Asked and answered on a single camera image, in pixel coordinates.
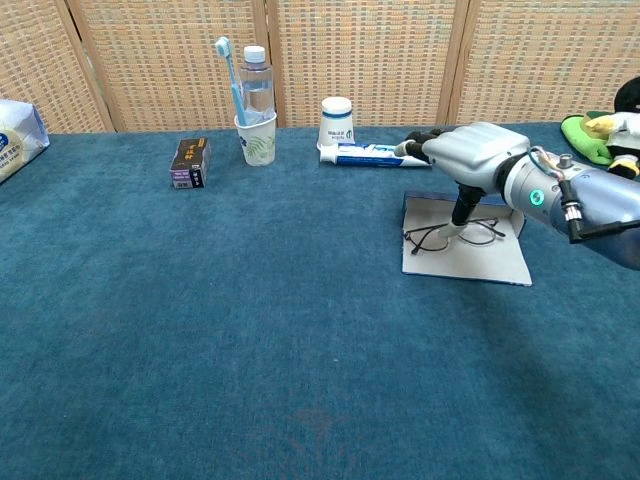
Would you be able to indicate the woven bamboo folding screen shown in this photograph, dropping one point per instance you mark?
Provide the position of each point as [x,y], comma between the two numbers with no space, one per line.
[375,60]

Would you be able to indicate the blue glasses case grey lining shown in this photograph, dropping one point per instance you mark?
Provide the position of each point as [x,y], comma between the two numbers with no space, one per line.
[480,265]

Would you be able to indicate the upturned white blue paper cup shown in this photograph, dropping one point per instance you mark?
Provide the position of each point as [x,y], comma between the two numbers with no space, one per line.
[336,125]

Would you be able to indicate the thin wire-frame eyeglasses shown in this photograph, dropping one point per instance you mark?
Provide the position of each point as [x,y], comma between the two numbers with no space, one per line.
[425,240]

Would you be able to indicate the white blue toothpaste tube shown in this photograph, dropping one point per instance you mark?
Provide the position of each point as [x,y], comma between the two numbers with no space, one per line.
[365,156]

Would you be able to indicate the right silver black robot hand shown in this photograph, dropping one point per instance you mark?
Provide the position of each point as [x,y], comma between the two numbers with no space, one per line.
[475,150]

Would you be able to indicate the clear plastic water bottle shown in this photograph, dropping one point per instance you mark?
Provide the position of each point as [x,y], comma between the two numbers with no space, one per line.
[257,85]

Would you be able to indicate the blue felt table cloth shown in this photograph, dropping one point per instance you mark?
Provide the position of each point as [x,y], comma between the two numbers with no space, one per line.
[200,300]

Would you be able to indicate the white tissue pack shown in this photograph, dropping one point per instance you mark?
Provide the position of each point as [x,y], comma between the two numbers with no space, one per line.
[20,140]

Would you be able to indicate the small dark cardboard box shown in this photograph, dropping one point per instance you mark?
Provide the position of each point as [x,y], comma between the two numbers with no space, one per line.
[190,160]

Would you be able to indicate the green plush cushion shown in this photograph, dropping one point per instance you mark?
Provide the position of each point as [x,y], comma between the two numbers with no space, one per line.
[580,137]

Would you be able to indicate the light blue toothbrush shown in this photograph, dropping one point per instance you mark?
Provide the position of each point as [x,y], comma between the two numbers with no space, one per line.
[235,80]

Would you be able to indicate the black white plush toy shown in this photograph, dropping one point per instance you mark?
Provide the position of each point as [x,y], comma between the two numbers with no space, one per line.
[630,95]

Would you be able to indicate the paper cup with leaf print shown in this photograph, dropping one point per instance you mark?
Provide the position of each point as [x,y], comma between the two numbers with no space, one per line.
[257,145]

